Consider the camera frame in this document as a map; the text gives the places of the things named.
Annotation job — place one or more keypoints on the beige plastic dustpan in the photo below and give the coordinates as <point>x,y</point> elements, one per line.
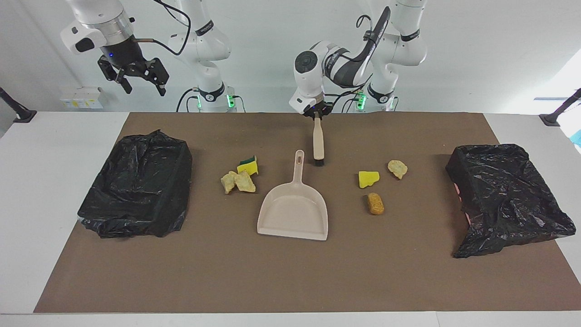
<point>292,213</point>

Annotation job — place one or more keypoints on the black camera stand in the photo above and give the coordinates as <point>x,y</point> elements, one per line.
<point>22,116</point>
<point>551,119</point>

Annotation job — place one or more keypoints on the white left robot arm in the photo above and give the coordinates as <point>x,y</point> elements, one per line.
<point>399,45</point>

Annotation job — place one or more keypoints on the blue object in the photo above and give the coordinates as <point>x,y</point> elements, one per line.
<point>578,138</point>

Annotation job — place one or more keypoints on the brown sponge chunk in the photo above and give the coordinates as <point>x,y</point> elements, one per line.
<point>376,203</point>

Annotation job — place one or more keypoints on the pink plastic bin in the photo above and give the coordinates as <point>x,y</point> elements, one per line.
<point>459,193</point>

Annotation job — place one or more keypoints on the yellow sponge piece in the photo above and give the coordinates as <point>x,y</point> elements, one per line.
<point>248,169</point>
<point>368,179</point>

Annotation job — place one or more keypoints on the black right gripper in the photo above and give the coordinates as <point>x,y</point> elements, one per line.
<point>125,54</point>

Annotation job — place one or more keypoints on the brown paper table mat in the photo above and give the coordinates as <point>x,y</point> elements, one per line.
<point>290,272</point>

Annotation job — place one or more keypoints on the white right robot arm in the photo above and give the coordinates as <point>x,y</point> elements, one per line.
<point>199,45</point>

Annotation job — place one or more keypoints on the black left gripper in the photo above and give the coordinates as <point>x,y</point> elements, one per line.
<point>319,108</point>

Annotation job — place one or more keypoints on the rounded beige sponge chunk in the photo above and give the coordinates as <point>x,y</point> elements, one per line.
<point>397,169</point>

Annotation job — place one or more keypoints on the beige hand brush black bristles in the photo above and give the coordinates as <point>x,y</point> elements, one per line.
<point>318,141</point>

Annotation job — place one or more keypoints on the black plastic trash bag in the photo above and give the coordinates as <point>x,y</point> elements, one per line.
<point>136,181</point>
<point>508,195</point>

